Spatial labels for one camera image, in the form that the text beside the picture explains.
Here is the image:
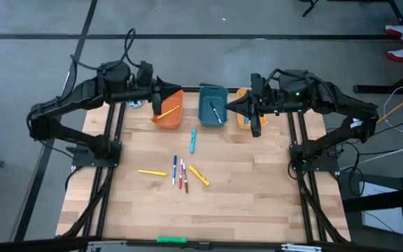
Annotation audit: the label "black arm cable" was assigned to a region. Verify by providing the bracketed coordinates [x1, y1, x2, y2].
[264, 68, 293, 85]
[70, 27, 136, 71]

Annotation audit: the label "black frame rails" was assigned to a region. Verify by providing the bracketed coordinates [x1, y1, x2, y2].
[59, 101, 127, 239]
[288, 111, 350, 243]

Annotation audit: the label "black table base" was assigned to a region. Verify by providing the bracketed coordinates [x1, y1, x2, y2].
[353, 66, 403, 95]

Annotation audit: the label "thin yellow marker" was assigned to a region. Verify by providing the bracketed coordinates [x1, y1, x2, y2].
[155, 104, 181, 121]

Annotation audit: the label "black left frame rails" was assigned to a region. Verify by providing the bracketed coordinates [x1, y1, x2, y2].
[59, 101, 127, 239]

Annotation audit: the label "green marker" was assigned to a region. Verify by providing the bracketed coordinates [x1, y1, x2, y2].
[157, 237, 189, 244]

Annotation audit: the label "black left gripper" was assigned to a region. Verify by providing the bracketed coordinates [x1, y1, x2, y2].
[131, 76, 182, 116]

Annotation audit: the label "thick white cable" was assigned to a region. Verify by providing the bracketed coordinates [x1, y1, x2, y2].
[339, 138, 403, 172]

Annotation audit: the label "yellow Sharpie highlighter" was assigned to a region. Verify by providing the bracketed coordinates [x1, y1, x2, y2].
[188, 164, 211, 187]

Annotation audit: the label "orange plastic bin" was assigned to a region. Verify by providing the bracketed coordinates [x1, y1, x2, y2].
[151, 89, 185, 130]

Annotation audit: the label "teal plastic bin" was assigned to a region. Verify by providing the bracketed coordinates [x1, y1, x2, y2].
[197, 85, 229, 128]

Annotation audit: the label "black front frame bar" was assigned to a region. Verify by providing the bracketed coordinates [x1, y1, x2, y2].
[0, 236, 403, 252]

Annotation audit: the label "blue and white thin marker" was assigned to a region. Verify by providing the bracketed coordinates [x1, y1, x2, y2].
[171, 155, 178, 186]

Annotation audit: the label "black rear frame rail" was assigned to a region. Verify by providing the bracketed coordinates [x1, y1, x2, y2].
[180, 83, 258, 92]

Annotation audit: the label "white globe on metal stand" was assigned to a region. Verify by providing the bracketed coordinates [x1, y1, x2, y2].
[125, 99, 146, 109]

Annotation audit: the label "black furniture leg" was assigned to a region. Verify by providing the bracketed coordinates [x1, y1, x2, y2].
[299, 0, 320, 18]
[387, 0, 403, 22]

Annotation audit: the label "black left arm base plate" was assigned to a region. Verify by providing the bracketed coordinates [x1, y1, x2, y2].
[71, 139, 122, 168]

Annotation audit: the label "black floor cable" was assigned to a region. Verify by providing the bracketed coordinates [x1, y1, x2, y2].
[357, 146, 403, 157]

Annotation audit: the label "white sheet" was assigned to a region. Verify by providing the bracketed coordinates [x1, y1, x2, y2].
[360, 181, 403, 235]

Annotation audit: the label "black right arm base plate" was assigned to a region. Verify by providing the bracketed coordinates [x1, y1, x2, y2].
[290, 143, 340, 172]

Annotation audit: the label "silver metal bracket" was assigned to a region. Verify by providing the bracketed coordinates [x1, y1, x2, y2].
[87, 240, 128, 252]
[280, 243, 323, 252]

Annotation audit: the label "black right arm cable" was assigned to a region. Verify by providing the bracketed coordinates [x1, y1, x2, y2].
[264, 68, 293, 85]

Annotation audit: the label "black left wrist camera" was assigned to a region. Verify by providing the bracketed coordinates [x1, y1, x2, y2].
[136, 61, 155, 87]

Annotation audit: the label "black right frame rails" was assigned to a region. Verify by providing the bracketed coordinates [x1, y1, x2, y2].
[288, 111, 350, 243]

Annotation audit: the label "brown thin marker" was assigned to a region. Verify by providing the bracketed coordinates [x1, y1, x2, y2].
[182, 162, 190, 195]

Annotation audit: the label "yellow plastic bin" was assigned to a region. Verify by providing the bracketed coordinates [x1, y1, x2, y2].
[236, 87, 269, 131]

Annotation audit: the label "navy and white marker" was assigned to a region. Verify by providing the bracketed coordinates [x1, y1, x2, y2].
[209, 101, 223, 125]

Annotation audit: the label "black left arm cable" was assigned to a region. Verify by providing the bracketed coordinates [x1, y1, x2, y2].
[70, 27, 136, 71]

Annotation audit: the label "black metal stand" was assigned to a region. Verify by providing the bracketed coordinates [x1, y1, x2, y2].
[337, 173, 403, 252]

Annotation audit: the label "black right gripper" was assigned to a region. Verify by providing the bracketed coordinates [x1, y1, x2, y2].
[225, 73, 282, 138]

